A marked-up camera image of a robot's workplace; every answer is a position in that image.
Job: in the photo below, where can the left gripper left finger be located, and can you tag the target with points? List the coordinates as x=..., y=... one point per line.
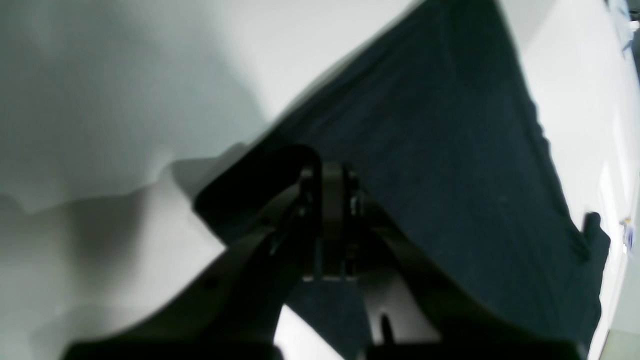
x=232, y=308

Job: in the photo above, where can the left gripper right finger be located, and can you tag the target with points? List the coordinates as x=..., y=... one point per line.
x=415, y=310

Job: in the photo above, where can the black T-shirt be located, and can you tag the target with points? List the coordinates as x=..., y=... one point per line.
x=436, y=119

